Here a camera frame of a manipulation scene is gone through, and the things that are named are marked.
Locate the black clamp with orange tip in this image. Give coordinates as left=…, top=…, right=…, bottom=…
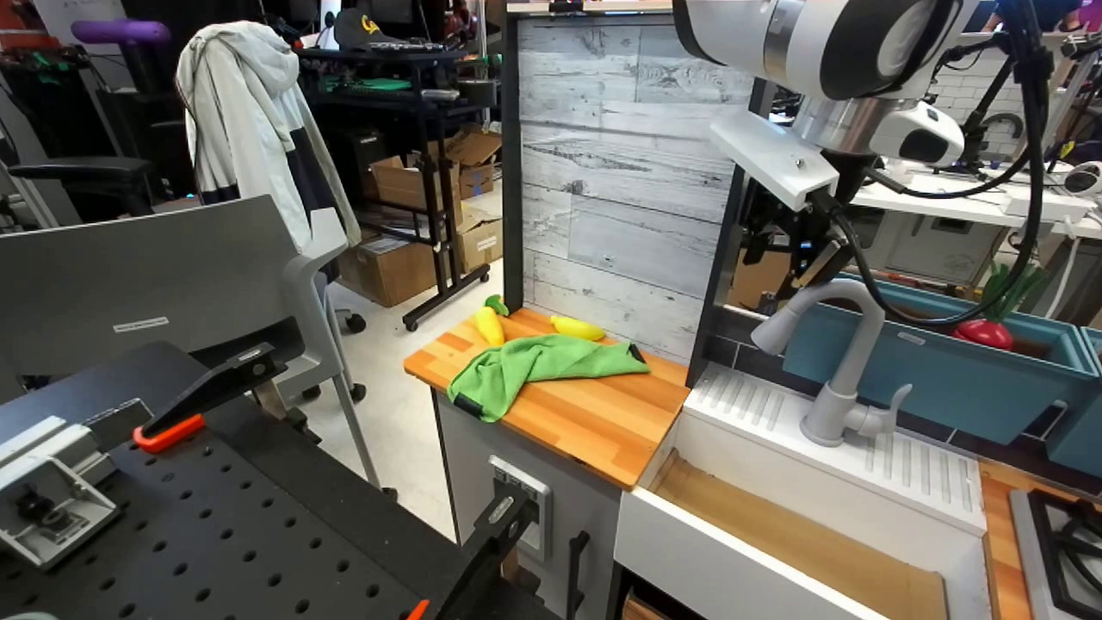
left=403, top=489, right=541, bottom=620
left=132, top=342, right=290, bottom=456

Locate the red toy radish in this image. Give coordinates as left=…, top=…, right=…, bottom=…
left=950, top=262, right=1049, bottom=351

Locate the green towel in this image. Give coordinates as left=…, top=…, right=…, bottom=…
left=445, top=333, right=652, bottom=424

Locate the stack of cardboard boxes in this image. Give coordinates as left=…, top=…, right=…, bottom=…
left=336, top=127, right=505, bottom=309

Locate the black cap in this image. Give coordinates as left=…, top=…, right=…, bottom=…
left=333, top=8, right=411, bottom=49

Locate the purple foam roller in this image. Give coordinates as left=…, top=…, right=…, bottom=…
left=70, top=18, right=172, bottom=47

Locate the yellow toy corn green stem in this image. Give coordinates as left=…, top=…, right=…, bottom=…
left=474, top=294, right=511, bottom=348

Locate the toy kitchen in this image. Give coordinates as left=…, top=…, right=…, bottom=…
left=403, top=0, right=1102, bottom=620

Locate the white sink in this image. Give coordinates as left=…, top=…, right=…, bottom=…
left=614, top=362, right=993, bottom=620

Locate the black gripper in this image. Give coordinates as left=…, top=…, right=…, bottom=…
left=741, top=152, right=869, bottom=292

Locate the white and navy jacket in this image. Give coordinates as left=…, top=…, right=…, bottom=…
left=176, top=21, right=363, bottom=252

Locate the long teal planter box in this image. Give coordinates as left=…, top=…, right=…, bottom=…
left=781, top=274, right=1101, bottom=446

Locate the white desk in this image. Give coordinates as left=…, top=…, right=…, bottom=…
left=847, top=164, right=1102, bottom=289

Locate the black perforated robot stand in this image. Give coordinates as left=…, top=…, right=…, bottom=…
left=0, top=340, right=565, bottom=620

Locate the yellow toy vegetable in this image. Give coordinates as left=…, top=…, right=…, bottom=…
left=550, top=314, right=609, bottom=343

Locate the black door handle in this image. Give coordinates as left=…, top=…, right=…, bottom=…
left=566, top=530, right=592, bottom=620

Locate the grey tap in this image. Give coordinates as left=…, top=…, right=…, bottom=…
left=750, top=277, right=914, bottom=449

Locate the grey metal bracket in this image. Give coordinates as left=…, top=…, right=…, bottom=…
left=0, top=399, right=154, bottom=571

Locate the black stove burner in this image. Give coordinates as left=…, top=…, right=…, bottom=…
left=1010, top=487, right=1102, bottom=620

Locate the black rolling cart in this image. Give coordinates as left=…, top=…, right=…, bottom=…
left=295, top=41, right=502, bottom=333

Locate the black office chair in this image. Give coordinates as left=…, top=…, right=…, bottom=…
left=7, top=155, right=158, bottom=218

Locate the grey switch plate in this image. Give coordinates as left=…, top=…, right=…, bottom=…
left=487, top=454, right=554, bottom=562

